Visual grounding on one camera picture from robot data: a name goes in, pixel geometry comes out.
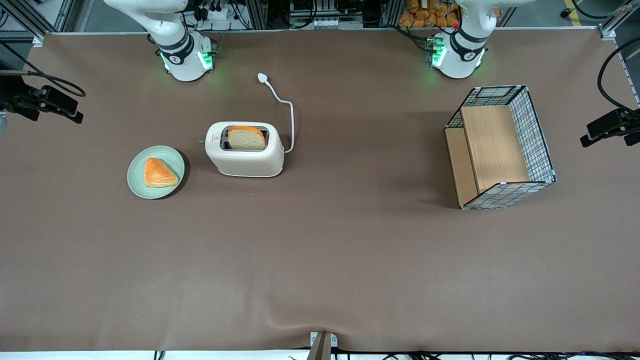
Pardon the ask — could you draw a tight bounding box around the bag of orange bread rolls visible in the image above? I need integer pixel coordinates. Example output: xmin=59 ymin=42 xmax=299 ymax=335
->
xmin=398 ymin=0 xmax=461 ymax=29

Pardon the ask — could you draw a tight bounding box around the white power strip with plugs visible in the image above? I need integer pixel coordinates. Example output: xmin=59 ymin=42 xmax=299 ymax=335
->
xmin=192 ymin=0 xmax=241 ymax=31

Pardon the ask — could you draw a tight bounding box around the grey metal table bracket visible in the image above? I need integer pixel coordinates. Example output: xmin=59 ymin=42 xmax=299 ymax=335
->
xmin=309 ymin=331 xmax=339 ymax=360

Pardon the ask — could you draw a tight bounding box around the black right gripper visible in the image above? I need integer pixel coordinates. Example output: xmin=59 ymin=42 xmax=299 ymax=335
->
xmin=0 ymin=75 xmax=85 ymax=125

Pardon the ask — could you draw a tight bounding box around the triangular orange bread piece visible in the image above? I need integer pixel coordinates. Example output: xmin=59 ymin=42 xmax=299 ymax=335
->
xmin=144 ymin=157 xmax=180 ymax=189

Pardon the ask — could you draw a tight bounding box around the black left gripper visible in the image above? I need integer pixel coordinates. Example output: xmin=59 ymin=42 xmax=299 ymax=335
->
xmin=580 ymin=107 xmax=640 ymax=148

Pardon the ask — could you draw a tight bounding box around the square bread slice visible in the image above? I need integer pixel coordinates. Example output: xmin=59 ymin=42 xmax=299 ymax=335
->
xmin=227 ymin=125 xmax=267 ymax=151

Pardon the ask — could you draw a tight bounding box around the white two-slot toaster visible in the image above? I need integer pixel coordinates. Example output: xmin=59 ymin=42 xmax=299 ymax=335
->
xmin=204 ymin=121 xmax=286 ymax=178

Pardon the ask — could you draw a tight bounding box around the pale green round plate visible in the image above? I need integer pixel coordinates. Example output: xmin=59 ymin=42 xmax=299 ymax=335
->
xmin=127 ymin=145 xmax=186 ymax=200

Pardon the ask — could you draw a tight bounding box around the white terminal block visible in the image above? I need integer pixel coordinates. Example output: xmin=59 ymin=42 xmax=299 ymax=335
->
xmin=310 ymin=17 xmax=364 ymax=29

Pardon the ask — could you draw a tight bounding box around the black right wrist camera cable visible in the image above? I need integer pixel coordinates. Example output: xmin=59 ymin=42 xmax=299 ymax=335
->
xmin=0 ymin=42 xmax=87 ymax=97

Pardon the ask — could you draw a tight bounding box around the wooden step shelf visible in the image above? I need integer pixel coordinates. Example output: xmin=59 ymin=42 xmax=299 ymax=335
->
xmin=445 ymin=105 xmax=531 ymax=207

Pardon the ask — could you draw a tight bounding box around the wire mesh basket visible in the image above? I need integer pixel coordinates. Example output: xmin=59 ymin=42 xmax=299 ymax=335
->
xmin=444 ymin=84 xmax=557 ymax=211

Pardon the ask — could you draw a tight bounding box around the aluminium frame profile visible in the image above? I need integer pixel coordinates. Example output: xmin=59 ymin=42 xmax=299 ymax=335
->
xmin=597 ymin=0 xmax=640 ymax=41
xmin=0 ymin=0 xmax=71 ymax=46

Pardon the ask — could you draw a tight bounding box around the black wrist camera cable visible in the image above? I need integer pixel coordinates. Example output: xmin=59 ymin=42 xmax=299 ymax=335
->
xmin=0 ymin=42 xmax=87 ymax=97
xmin=597 ymin=37 xmax=640 ymax=113

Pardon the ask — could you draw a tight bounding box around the black left wrist camera cable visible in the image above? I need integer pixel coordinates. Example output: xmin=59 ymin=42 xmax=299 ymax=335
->
xmin=597 ymin=37 xmax=640 ymax=113

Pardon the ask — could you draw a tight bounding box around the white toaster cable with plug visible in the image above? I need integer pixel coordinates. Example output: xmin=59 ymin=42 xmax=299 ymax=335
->
xmin=257 ymin=73 xmax=295 ymax=154

